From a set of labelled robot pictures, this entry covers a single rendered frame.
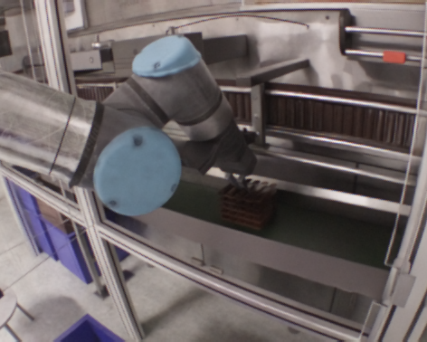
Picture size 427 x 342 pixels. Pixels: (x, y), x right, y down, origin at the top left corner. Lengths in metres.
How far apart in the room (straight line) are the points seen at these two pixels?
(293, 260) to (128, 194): 0.42
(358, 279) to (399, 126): 0.29
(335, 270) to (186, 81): 0.43
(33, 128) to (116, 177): 0.09
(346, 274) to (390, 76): 0.52
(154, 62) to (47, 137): 0.20
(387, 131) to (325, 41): 0.37
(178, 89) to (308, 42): 0.56
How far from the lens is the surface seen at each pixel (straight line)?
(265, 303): 0.67
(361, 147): 0.65
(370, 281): 0.63
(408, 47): 0.77
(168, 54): 0.44
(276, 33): 0.97
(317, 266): 0.64
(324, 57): 0.93
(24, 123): 0.30
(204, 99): 0.48
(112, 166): 0.30
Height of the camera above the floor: 1.10
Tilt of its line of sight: 26 degrees down
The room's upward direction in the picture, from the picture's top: 5 degrees counter-clockwise
